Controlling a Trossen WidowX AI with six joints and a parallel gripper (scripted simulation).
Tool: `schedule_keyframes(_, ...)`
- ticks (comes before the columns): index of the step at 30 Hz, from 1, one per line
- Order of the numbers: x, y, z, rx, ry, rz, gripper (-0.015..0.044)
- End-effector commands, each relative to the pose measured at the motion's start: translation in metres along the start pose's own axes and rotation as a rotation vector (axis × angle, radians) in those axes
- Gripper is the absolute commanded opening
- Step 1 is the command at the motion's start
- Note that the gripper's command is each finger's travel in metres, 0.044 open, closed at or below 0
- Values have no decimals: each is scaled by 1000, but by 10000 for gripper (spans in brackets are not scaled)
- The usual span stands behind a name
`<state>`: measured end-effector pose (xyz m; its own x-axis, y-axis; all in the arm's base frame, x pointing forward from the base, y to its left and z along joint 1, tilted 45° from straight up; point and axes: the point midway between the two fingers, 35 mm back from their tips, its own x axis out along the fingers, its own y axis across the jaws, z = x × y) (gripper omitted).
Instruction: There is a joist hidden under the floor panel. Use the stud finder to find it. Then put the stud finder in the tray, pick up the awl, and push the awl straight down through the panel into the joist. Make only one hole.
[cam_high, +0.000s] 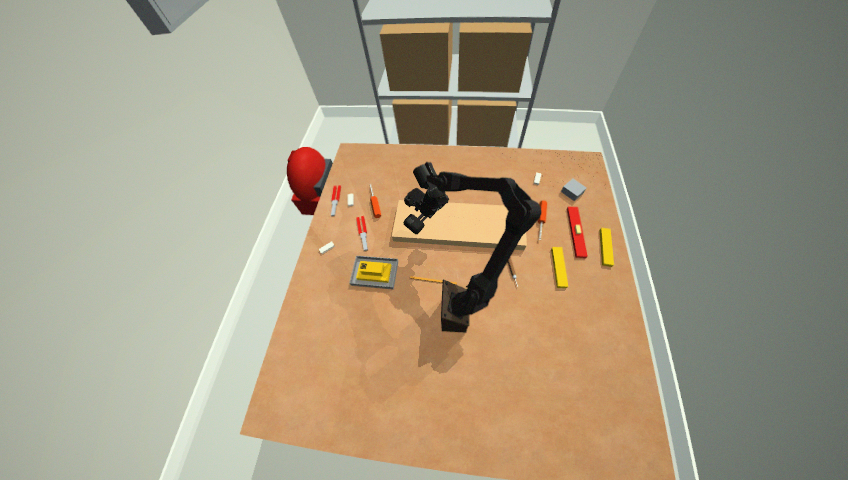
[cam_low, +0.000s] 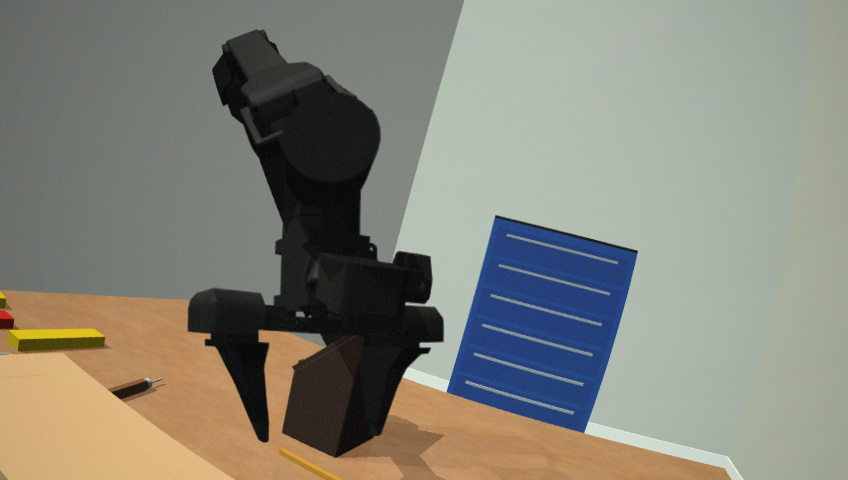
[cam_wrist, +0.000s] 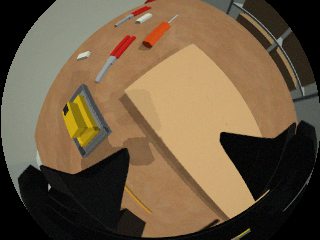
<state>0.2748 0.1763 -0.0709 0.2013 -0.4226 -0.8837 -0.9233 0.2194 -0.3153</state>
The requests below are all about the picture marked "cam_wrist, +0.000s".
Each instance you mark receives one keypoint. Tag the small white rectangular block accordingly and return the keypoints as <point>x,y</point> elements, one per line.
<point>83,55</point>
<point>143,18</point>

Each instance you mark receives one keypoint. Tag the orange-handled awl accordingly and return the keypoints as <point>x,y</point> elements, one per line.
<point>155,35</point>

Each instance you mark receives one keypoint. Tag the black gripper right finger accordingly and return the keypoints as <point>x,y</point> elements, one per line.
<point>256,158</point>

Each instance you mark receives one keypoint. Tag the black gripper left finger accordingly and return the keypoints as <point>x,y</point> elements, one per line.
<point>98,189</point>

